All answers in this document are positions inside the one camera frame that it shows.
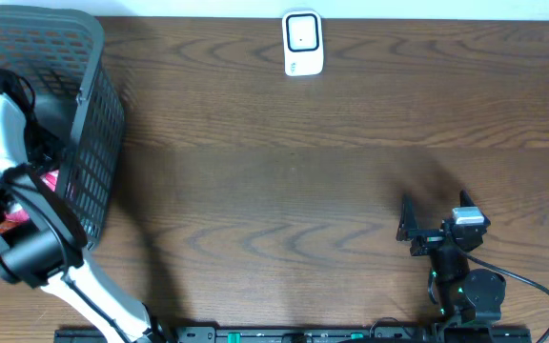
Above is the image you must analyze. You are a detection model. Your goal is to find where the purple red snack packet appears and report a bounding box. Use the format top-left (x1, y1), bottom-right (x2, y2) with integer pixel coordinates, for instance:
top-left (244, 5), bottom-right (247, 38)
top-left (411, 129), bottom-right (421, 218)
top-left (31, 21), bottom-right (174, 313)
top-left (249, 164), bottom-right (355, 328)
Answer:
top-left (0, 170), bottom-right (59, 233)

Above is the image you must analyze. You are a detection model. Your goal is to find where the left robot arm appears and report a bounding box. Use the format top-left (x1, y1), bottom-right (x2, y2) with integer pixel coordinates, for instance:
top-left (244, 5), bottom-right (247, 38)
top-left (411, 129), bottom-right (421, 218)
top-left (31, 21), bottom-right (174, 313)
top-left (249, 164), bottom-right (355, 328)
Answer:
top-left (0, 68), bottom-right (178, 342)

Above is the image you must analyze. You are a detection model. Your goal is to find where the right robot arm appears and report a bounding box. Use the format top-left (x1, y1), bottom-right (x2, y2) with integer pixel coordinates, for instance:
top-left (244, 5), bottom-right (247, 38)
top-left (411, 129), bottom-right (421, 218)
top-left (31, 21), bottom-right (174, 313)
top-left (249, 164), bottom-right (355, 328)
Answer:
top-left (396, 191), bottom-right (506, 343)

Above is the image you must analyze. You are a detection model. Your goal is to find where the grey plastic mesh basket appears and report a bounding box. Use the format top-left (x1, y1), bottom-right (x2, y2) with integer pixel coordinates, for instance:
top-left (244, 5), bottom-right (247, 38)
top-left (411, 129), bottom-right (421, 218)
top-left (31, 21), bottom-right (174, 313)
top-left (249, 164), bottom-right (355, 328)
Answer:
top-left (0, 5), bottom-right (125, 251)

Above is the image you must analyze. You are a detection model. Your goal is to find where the black right cable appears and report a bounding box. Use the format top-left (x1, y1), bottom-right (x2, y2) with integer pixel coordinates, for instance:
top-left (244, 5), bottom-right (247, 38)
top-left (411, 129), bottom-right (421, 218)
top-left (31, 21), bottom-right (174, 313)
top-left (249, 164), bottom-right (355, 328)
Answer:
top-left (459, 250), bottom-right (549, 343)

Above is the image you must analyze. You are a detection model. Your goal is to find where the black cable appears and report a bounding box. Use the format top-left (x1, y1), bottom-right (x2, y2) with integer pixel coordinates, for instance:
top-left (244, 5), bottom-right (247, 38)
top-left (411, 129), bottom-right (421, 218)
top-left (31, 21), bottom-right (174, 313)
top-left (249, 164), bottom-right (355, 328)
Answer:
top-left (0, 107), bottom-right (128, 343)
top-left (459, 250), bottom-right (549, 343)

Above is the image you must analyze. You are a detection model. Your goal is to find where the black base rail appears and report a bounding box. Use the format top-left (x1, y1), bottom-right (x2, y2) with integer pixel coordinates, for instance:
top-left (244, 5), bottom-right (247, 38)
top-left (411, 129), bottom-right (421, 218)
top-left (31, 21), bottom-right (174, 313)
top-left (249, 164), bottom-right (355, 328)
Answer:
top-left (53, 324), bottom-right (534, 343)

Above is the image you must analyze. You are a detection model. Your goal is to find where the black left cable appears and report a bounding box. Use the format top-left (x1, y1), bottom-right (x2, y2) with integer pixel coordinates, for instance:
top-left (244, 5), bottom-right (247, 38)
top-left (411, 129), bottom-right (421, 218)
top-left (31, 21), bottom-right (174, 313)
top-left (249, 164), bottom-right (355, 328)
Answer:
top-left (0, 107), bottom-right (128, 343)

